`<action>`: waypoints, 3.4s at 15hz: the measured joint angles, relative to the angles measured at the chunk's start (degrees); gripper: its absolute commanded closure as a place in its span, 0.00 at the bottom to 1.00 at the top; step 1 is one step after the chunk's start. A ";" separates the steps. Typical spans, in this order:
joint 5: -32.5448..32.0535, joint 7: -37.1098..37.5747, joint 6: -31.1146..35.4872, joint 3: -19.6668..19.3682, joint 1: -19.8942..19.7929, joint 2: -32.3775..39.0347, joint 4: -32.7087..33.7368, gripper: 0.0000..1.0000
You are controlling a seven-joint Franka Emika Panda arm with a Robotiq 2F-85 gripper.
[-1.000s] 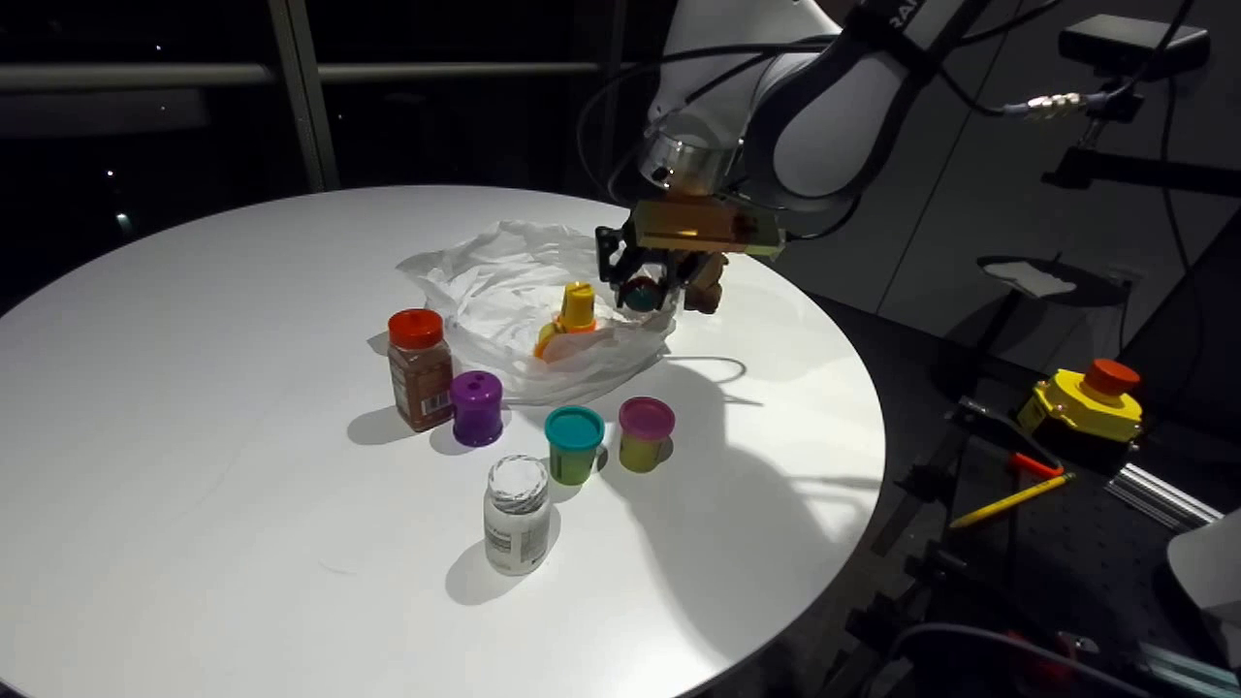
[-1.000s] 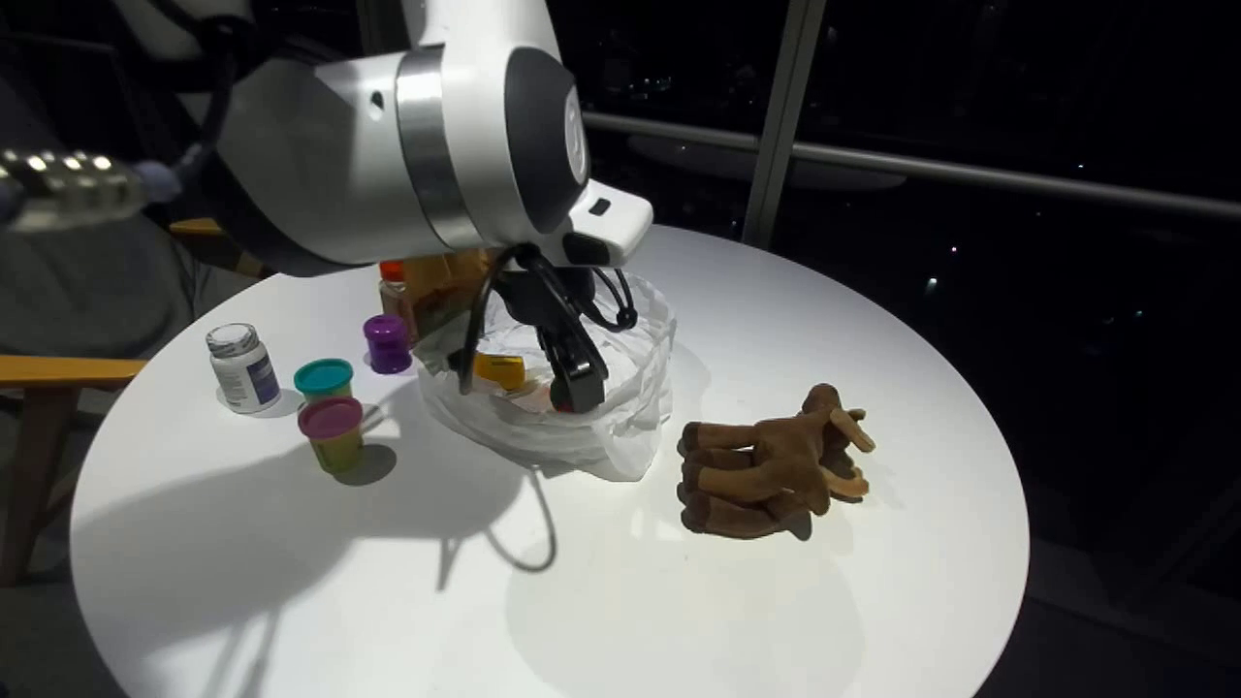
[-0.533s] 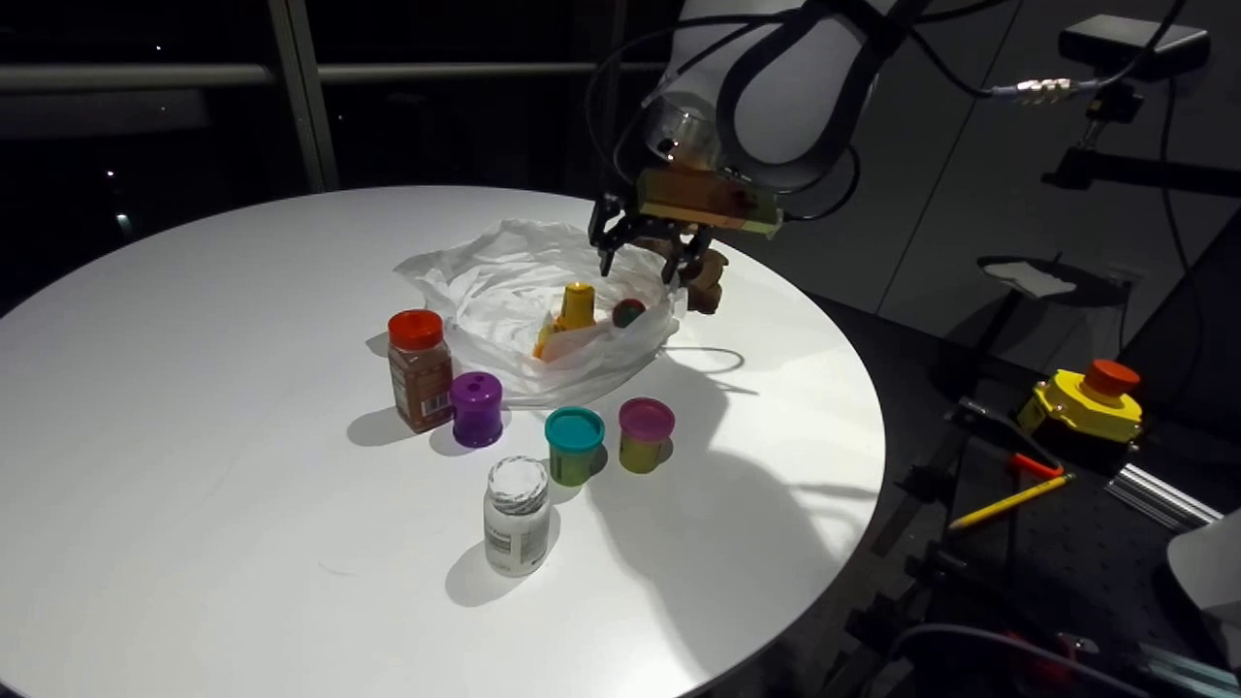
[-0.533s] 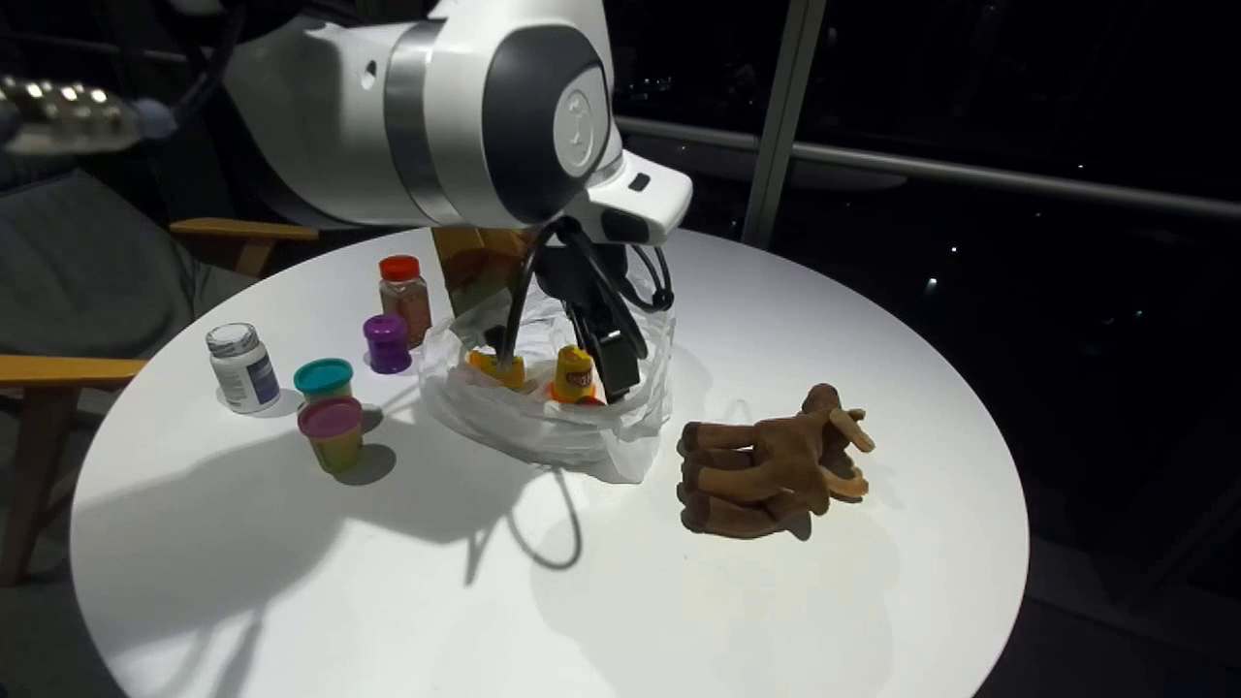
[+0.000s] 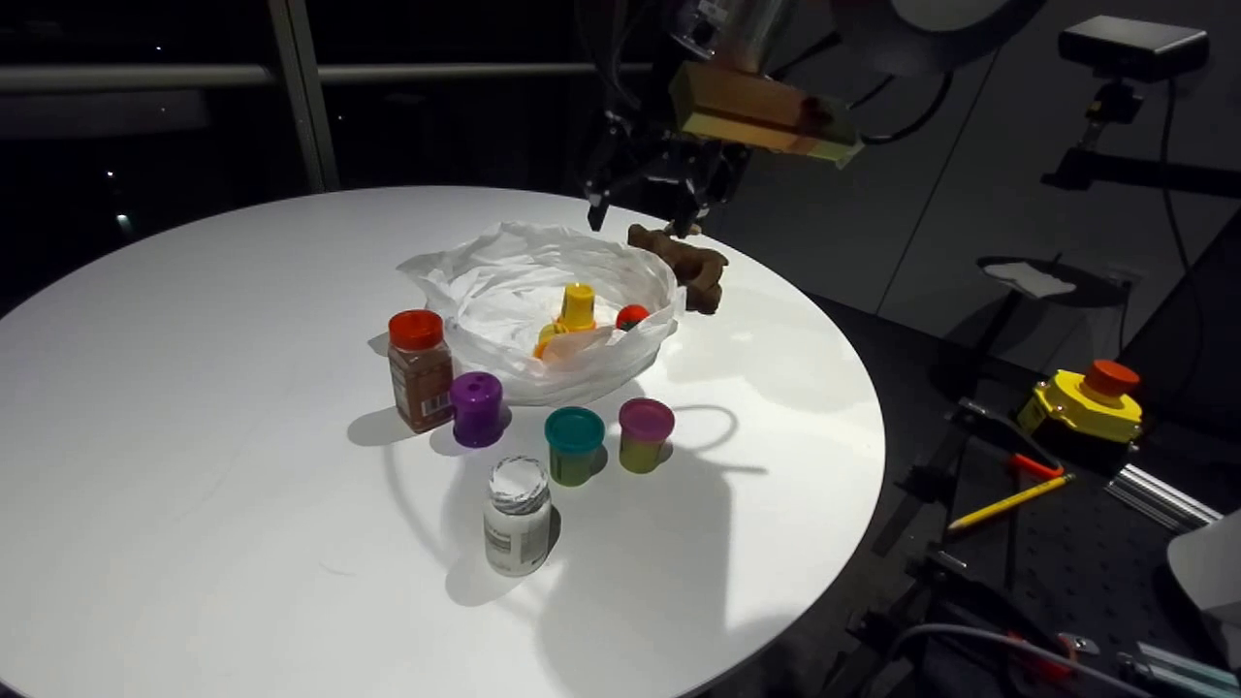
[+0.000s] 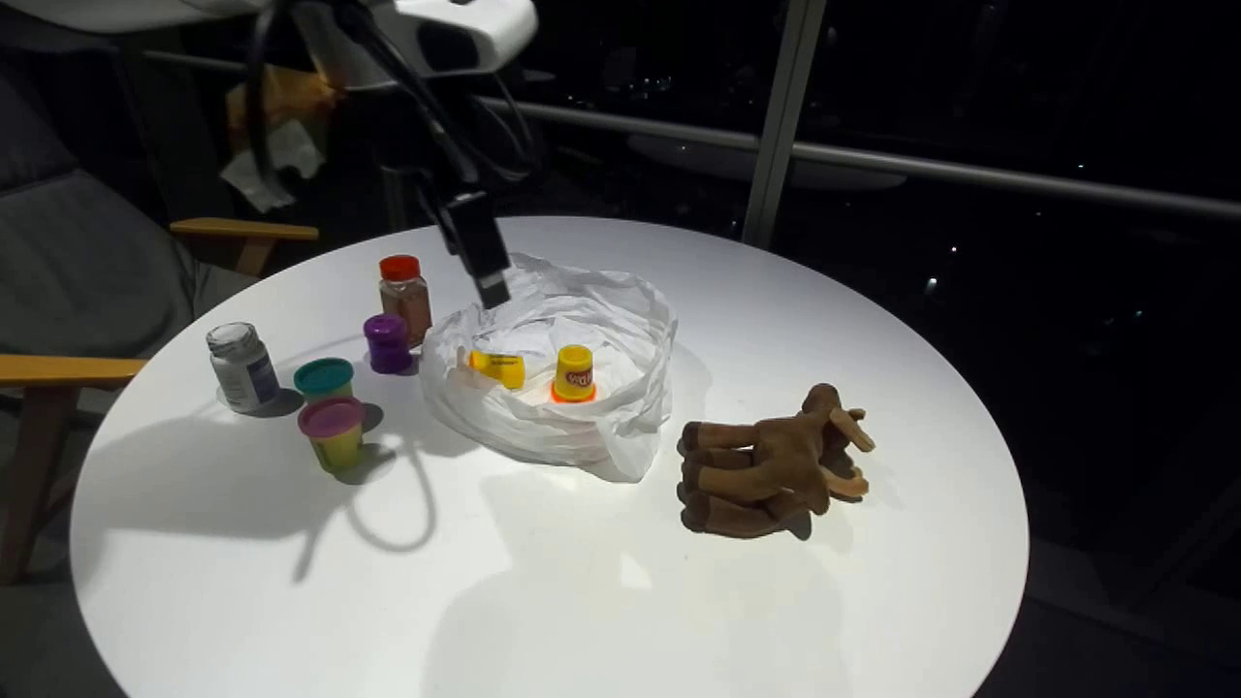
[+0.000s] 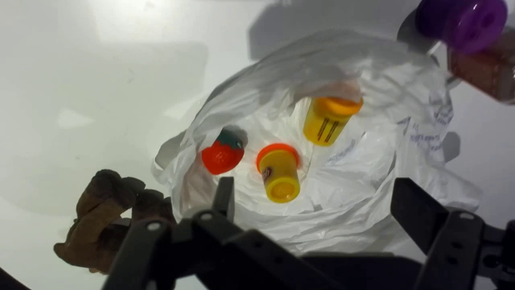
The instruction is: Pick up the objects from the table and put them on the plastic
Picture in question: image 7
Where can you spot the yellow dough tub orange lid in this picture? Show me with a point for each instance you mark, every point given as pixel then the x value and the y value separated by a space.
pixel 281 174

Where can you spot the purple dough tub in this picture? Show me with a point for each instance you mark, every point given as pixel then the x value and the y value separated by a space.
pixel 461 21

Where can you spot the red toy strawberry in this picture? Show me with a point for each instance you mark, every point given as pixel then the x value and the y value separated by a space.
pixel 221 156

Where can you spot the white plastic bag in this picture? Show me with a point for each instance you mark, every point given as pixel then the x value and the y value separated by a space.
pixel 364 182

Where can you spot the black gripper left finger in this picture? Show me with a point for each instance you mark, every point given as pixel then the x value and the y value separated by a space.
pixel 215 251

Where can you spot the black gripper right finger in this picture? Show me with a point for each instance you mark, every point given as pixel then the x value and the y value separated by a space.
pixel 467 251

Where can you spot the brown plush toy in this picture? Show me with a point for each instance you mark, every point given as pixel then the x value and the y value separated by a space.
pixel 102 219

